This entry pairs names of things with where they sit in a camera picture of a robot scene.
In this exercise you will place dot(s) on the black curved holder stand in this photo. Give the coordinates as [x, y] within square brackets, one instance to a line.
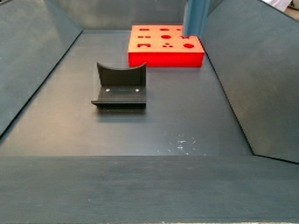
[122, 86]

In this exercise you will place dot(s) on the red foam shape board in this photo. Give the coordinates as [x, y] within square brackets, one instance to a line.
[159, 46]

